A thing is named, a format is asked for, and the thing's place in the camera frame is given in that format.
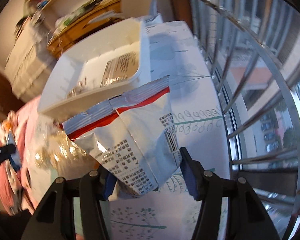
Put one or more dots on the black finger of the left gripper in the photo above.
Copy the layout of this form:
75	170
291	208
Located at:
6	152

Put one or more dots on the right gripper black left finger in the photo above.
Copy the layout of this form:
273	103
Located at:
54	215

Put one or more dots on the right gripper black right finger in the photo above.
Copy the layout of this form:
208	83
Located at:
246	219

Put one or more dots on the clear bag of bread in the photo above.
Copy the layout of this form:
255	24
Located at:
53	149

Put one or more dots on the silver red snack bag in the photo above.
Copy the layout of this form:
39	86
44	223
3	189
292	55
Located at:
133	136

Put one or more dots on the pink blanket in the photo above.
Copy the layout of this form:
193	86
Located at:
15	185

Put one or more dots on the white lace covered cabinet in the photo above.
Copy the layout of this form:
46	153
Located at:
29	64

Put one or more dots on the tree pattern tablecloth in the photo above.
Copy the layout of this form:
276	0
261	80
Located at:
170	212

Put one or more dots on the white plastic storage bin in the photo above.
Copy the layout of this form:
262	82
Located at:
101	66

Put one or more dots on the wooden desk with drawers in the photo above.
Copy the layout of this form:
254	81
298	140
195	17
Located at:
94	16

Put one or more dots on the metal window security grille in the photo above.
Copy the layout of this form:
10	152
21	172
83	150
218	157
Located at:
252	48

